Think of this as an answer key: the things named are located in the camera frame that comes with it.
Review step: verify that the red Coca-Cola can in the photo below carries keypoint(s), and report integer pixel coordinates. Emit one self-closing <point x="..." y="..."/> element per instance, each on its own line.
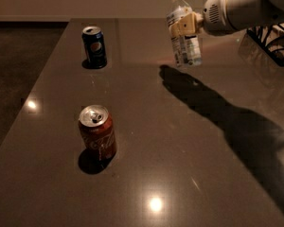
<point x="97" y="131"/>

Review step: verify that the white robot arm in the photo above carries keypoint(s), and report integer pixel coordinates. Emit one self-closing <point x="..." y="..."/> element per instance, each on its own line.
<point x="272" y="13"/>

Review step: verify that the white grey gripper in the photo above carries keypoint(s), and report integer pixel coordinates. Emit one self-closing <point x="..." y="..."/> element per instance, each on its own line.
<point x="215" y="16"/>

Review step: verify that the clear plastic water bottle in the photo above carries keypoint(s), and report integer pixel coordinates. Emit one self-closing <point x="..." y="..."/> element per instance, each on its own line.
<point x="185" y="48"/>

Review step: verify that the blue Pepsi can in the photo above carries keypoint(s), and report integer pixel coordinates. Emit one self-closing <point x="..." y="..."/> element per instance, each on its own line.
<point x="94" y="46"/>

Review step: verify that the black wire basket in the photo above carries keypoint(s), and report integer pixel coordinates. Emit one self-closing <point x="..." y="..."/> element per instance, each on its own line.
<point x="271" y="40"/>

